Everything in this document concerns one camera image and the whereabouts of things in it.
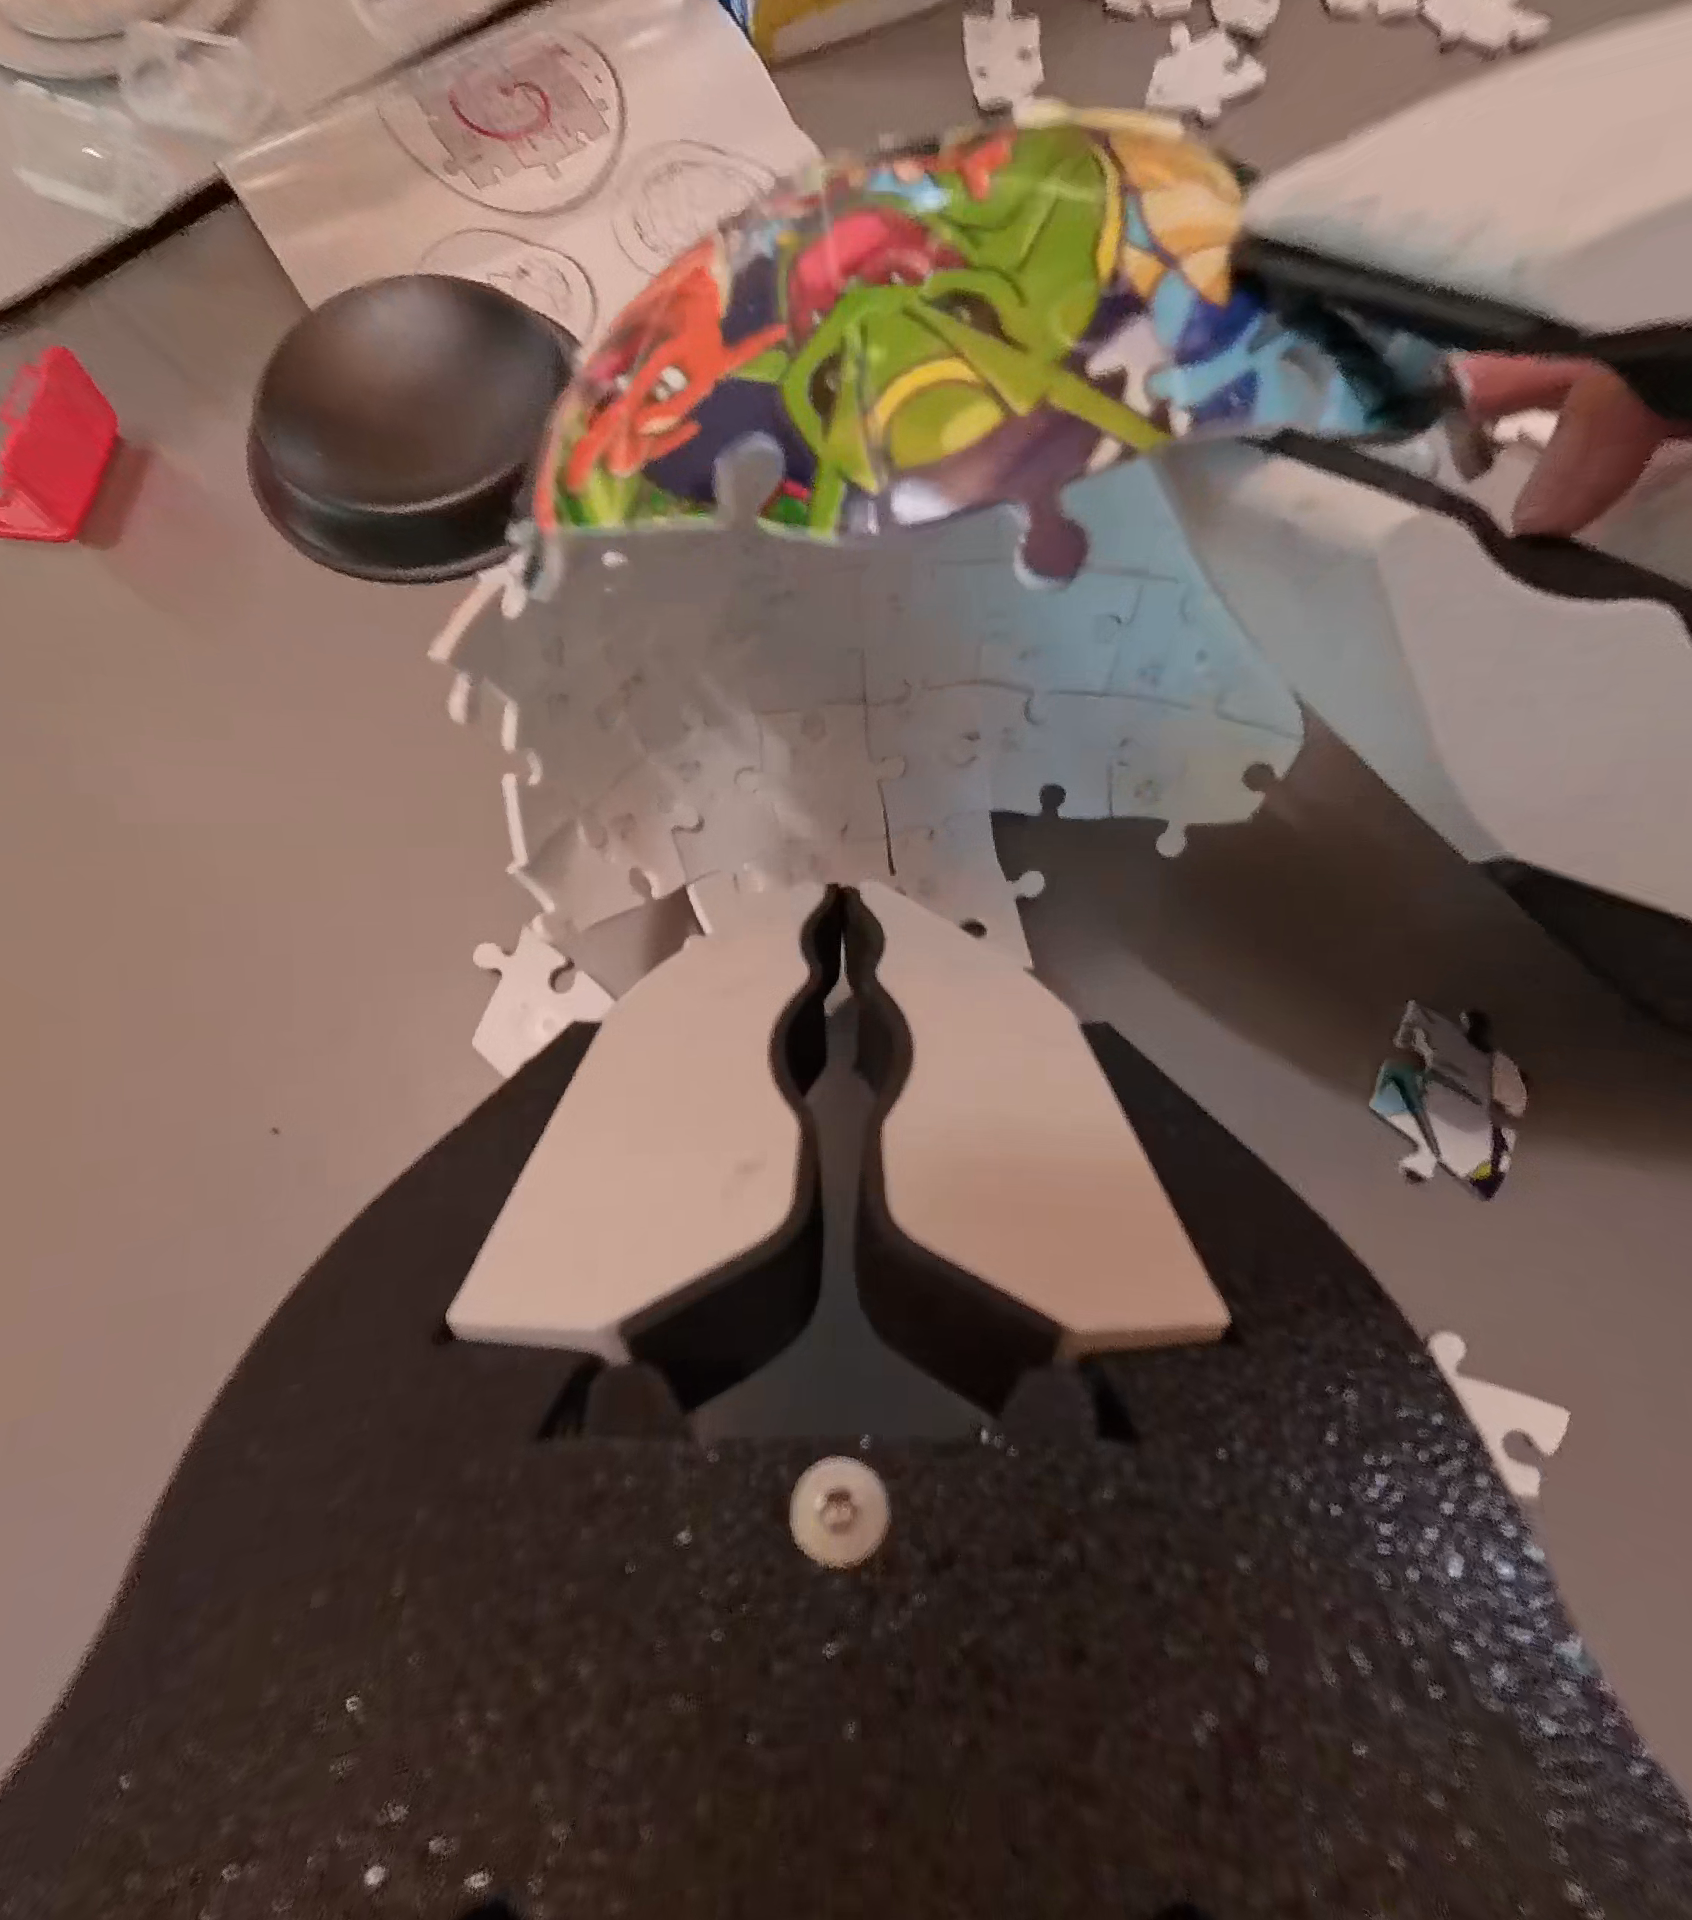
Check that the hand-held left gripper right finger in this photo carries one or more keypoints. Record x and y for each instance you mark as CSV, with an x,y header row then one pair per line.
x,y
1027,1184

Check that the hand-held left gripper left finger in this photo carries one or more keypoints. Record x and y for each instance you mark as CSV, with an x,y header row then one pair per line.
x,y
650,1184

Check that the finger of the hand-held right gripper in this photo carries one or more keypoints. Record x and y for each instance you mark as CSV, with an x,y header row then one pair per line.
x,y
1537,720
1537,181

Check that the partly built puzzle ball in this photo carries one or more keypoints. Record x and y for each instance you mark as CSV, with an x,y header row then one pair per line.
x,y
860,645

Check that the white loose puzzle piece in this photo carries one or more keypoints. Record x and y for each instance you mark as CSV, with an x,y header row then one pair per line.
x,y
1005,53
1202,68
1476,18
525,1004
1499,1410

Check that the printed loose puzzle piece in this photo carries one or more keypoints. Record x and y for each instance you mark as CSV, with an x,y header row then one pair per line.
x,y
1447,1102

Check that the blue puzzle box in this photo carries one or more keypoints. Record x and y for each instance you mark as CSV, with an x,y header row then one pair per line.
x,y
824,18

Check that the black round ball stand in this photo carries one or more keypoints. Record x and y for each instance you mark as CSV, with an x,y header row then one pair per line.
x,y
396,421

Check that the person's right hand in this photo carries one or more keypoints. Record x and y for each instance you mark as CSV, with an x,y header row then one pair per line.
x,y
1597,435

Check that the small red plastic block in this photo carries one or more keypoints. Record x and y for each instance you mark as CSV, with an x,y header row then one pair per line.
x,y
51,450

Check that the white folded instruction leaflet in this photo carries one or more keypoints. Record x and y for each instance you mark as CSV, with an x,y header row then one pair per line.
x,y
337,181

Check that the small clear plastic case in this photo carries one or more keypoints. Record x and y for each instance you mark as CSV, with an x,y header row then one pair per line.
x,y
96,159
195,82

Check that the round white disc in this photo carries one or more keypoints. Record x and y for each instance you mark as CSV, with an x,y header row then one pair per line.
x,y
111,15

